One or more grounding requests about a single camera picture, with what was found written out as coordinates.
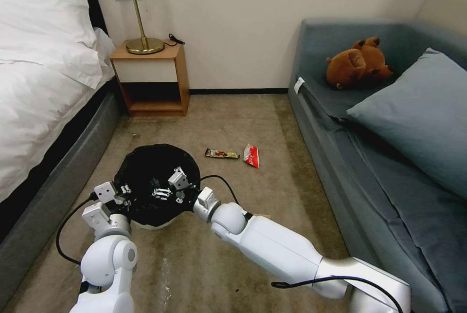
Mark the large white pillow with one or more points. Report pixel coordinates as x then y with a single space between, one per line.
40 10

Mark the red white snack wrapper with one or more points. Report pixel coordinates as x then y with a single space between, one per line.
251 156

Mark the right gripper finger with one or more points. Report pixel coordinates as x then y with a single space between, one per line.
162 192
179 200

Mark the blue grey sofa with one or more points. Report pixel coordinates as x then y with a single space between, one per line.
328 145

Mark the small white pillow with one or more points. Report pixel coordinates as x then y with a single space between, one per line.
105 48

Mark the brown plush toy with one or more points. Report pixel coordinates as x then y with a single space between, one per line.
354 66

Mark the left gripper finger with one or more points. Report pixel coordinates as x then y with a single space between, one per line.
126 202
125 189

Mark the brass table lamp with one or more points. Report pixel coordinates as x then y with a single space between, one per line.
144 45

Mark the black baseboard strip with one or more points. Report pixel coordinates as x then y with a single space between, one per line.
237 91

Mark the white sofa label tag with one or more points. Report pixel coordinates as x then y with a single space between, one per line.
299 84

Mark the brown yellow candy bar wrapper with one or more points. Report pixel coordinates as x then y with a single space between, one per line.
222 153

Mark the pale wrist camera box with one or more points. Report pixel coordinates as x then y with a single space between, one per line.
178 178
105 191

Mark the grey bed base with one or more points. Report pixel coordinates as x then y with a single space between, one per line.
62 181

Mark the blue grey cushion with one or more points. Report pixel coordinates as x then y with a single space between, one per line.
416 116

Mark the white duvet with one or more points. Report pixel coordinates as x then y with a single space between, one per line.
36 108

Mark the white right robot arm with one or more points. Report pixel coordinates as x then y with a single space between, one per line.
277 243

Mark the trash bin with black liner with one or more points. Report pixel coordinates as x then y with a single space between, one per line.
146 167

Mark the black headboard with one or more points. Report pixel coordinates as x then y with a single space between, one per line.
95 4

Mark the wooden nightstand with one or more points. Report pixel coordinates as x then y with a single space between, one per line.
151 72

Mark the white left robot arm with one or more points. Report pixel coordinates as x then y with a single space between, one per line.
109 254

